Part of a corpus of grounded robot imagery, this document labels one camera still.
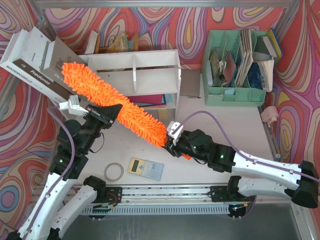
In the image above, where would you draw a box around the yellow sticky note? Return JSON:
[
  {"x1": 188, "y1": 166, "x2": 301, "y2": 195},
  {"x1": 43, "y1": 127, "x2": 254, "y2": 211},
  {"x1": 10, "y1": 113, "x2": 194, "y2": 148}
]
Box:
[{"x1": 157, "y1": 108, "x2": 169, "y2": 121}]

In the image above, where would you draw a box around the pencil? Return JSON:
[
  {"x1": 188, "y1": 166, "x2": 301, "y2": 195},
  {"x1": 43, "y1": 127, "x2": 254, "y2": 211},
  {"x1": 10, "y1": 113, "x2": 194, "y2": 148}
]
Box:
[{"x1": 187, "y1": 96, "x2": 201, "y2": 99}]

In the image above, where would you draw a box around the orange microfiber duster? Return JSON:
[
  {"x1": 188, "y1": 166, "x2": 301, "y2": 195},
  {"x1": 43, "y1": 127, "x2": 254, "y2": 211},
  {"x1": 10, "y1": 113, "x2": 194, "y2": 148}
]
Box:
[{"x1": 62, "y1": 62, "x2": 168, "y2": 148}]

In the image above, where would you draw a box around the grey cardboard sheet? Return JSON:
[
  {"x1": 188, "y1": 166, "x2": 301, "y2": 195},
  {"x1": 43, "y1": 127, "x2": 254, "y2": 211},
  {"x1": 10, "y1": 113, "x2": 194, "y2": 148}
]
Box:
[{"x1": 180, "y1": 69, "x2": 201, "y2": 98}]

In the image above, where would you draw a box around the yellow grey calculator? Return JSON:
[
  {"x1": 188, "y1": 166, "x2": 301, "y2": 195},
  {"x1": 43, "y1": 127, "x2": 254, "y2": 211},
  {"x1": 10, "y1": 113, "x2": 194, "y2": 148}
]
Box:
[{"x1": 127, "y1": 157, "x2": 165, "y2": 181}]

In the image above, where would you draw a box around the white Mademoiselle book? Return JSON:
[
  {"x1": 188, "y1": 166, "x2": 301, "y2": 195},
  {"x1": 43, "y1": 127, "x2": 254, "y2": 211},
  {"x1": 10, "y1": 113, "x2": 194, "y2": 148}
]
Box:
[{"x1": 0, "y1": 30, "x2": 30, "y2": 76}]

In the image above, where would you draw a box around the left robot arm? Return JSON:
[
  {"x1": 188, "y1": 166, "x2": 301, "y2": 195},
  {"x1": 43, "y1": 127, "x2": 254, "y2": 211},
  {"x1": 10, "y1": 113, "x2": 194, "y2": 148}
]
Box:
[{"x1": 7, "y1": 102, "x2": 122, "y2": 240}]

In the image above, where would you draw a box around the white wooden bookshelf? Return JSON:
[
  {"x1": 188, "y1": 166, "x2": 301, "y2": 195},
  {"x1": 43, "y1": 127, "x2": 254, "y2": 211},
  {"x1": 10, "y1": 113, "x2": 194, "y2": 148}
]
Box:
[{"x1": 80, "y1": 49, "x2": 181, "y2": 125}]

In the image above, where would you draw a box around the brown Lonely Ones book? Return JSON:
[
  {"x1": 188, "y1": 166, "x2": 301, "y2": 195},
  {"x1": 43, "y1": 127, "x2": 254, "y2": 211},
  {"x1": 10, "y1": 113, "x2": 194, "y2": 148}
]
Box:
[{"x1": 41, "y1": 37, "x2": 87, "y2": 99}]

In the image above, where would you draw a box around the green desk organizer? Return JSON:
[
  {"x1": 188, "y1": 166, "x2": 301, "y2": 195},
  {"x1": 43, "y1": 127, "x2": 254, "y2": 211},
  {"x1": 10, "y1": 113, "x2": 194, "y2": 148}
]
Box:
[{"x1": 201, "y1": 28, "x2": 266, "y2": 107}]

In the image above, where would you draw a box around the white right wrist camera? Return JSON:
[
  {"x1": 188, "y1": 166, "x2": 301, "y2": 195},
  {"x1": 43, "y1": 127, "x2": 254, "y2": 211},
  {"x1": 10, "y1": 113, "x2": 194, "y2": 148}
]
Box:
[{"x1": 166, "y1": 121, "x2": 184, "y2": 145}]

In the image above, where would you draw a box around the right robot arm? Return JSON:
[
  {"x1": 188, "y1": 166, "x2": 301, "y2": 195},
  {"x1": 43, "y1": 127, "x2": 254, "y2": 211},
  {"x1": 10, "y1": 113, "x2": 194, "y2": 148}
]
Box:
[{"x1": 164, "y1": 129, "x2": 319, "y2": 209}]

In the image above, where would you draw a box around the stack of coloured paper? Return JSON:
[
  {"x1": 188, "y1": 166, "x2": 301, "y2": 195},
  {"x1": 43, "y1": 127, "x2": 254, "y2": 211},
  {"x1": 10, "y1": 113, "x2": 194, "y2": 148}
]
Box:
[{"x1": 128, "y1": 94, "x2": 174, "y2": 108}]

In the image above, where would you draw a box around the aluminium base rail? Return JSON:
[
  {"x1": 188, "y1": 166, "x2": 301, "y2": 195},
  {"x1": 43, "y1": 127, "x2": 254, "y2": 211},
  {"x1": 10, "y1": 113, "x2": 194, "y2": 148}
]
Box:
[{"x1": 29, "y1": 183, "x2": 306, "y2": 207}]

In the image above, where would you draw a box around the pink piggy figure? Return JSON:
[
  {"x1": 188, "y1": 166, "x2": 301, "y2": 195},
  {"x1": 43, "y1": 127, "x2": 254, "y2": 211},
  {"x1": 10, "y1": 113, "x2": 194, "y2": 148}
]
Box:
[{"x1": 260, "y1": 105, "x2": 279, "y2": 128}]

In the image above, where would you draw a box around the Fredonia book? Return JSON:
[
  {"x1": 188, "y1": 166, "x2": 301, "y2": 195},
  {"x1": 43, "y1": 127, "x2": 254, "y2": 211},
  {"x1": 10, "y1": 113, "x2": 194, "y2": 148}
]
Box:
[{"x1": 12, "y1": 27, "x2": 75, "y2": 103}]

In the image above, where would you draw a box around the masking tape roll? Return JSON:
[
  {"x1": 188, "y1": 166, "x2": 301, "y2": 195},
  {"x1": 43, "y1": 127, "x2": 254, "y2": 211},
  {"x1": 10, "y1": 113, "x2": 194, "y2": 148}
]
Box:
[{"x1": 103, "y1": 162, "x2": 124, "y2": 182}]

